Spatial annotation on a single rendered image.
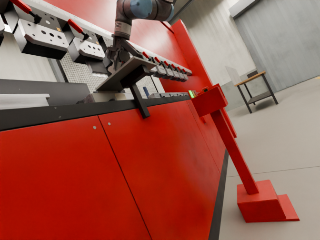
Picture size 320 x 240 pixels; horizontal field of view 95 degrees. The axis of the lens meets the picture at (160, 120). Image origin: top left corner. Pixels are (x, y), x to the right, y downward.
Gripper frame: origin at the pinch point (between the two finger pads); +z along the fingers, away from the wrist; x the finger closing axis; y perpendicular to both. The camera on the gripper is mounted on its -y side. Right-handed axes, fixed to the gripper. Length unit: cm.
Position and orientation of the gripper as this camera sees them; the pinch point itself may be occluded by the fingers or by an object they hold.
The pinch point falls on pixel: (120, 79)
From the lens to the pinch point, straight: 79.1
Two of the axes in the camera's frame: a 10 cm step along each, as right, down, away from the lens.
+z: -1.9, 9.4, 2.9
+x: -4.6, 1.8, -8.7
